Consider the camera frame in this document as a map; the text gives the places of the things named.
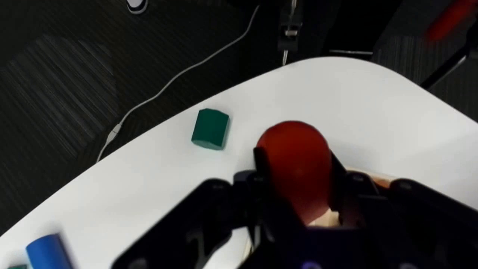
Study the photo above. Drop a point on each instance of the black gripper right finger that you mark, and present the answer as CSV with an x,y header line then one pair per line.
x,y
352,200

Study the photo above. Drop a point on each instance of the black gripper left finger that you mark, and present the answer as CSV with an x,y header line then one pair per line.
x,y
267,185

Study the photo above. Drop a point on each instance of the red rounded block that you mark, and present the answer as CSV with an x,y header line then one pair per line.
x,y
297,170

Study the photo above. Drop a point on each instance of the green house-shaped block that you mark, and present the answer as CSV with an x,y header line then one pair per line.
x,y
211,129

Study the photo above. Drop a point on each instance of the white round floor disc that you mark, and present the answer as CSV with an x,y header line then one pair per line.
x,y
137,5

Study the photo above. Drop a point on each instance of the blue cylinder block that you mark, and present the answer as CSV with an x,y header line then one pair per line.
x,y
47,253

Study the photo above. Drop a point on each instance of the black floor post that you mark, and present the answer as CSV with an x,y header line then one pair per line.
x,y
291,25

